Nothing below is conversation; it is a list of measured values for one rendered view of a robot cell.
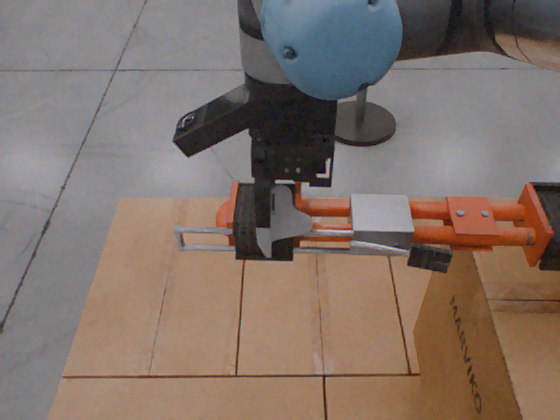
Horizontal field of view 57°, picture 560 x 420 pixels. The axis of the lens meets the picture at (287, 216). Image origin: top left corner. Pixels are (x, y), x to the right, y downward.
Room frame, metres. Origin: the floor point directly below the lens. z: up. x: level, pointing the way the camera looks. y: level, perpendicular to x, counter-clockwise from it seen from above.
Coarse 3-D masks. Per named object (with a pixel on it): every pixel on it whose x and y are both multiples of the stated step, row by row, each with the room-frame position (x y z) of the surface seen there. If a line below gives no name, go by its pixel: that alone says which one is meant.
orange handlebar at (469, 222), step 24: (216, 216) 0.43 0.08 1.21; (312, 216) 0.44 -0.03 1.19; (336, 216) 0.44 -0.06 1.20; (432, 216) 0.44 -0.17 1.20; (456, 216) 0.42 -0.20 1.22; (480, 216) 0.42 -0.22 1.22; (504, 216) 0.44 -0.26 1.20; (312, 240) 0.40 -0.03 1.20; (336, 240) 0.40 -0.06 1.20; (432, 240) 0.40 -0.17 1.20; (456, 240) 0.40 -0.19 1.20; (480, 240) 0.40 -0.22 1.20; (504, 240) 0.40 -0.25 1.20; (528, 240) 0.40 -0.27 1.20
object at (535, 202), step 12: (528, 192) 0.45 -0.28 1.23; (540, 192) 0.46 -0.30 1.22; (552, 192) 0.46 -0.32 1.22; (528, 204) 0.44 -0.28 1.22; (540, 204) 0.43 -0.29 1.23; (552, 204) 0.44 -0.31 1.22; (528, 216) 0.43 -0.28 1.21; (540, 216) 0.41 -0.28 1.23; (552, 216) 0.42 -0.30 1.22; (540, 228) 0.40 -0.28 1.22; (552, 228) 0.40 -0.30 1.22; (540, 240) 0.39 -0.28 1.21; (552, 240) 0.38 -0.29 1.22; (528, 252) 0.40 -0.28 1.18; (540, 252) 0.38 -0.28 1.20; (552, 252) 0.38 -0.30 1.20; (528, 264) 0.39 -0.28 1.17; (540, 264) 0.38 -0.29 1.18; (552, 264) 0.38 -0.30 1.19
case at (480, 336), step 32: (512, 224) 0.55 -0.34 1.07; (480, 256) 0.48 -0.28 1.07; (512, 256) 0.48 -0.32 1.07; (448, 288) 0.52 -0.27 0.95; (480, 288) 0.43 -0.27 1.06; (512, 288) 0.43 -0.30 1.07; (544, 288) 0.43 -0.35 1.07; (416, 320) 0.61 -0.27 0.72; (448, 320) 0.48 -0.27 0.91; (480, 320) 0.40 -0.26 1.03; (512, 320) 0.38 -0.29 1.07; (544, 320) 0.38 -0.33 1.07; (416, 352) 0.56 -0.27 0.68; (448, 352) 0.45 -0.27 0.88; (480, 352) 0.37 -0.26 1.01; (512, 352) 0.33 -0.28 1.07; (544, 352) 0.33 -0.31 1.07; (448, 384) 0.41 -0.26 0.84; (480, 384) 0.34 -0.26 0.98; (512, 384) 0.29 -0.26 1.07; (544, 384) 0.29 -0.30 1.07; (448, 416) 0.37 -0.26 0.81; (480, 416) 0.31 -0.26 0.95; (512, 416) 0.26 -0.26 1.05; (544, 416) 0.25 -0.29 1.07
